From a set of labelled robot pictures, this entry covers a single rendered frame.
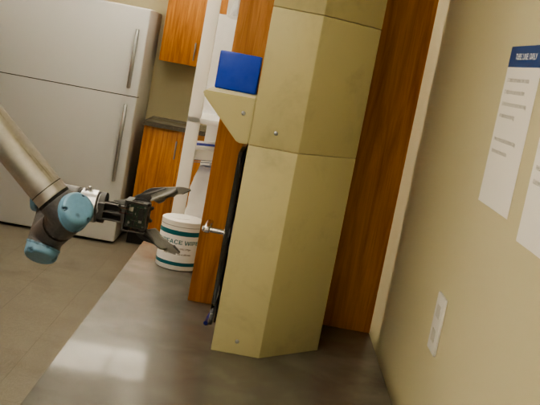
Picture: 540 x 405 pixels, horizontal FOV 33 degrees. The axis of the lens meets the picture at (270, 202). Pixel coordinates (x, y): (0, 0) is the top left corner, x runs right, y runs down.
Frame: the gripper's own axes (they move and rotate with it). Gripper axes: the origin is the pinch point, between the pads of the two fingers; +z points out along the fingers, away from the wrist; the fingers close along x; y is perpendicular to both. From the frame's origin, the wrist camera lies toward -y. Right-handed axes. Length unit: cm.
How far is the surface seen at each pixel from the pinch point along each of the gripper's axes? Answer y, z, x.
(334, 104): 4.7, 28.2, 33.0
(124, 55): -477, -100, 25
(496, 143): 50, 54, 33
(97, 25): -477, -124, 43
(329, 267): -2.3, 35.0, -5.2
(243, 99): 10.9, 8.4, 30.6
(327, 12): 10, 23, 52
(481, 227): 53, 54, 18
